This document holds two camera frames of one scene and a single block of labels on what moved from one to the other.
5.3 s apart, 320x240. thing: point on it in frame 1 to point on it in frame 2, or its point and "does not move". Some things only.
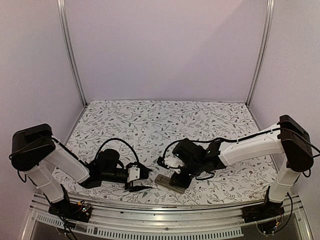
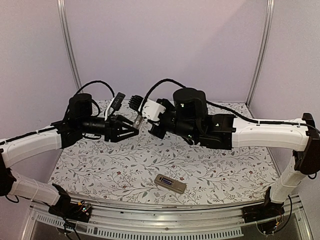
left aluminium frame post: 62,10 does not move
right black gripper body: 185,182 to 158,133
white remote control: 164,181 does not move
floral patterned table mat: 145,127 does not move
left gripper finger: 137,188 to 124,132
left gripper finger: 144,172 to 119,118
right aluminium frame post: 269,20 does not move
